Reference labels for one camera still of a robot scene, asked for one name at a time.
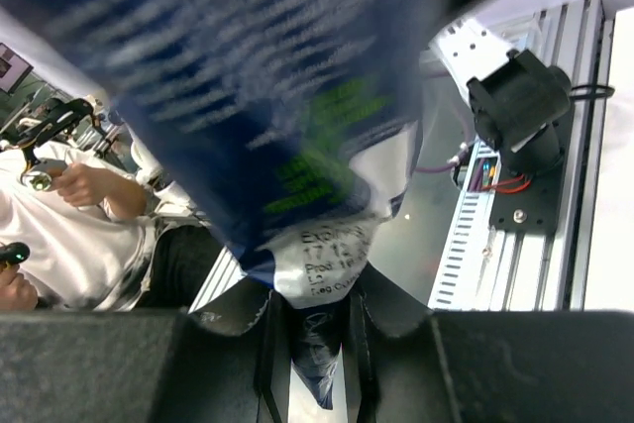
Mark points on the blue sea salt vinegar bag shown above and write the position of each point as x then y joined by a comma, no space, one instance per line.
294,125

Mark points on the teleoperation leader handle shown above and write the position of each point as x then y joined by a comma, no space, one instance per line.
36,142

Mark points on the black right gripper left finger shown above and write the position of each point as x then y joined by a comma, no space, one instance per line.
227,362

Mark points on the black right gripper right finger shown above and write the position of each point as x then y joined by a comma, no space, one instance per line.
404,362

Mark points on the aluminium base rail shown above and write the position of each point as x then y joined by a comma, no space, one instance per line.
523,243

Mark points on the person in white shirt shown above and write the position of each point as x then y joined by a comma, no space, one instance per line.
94,245

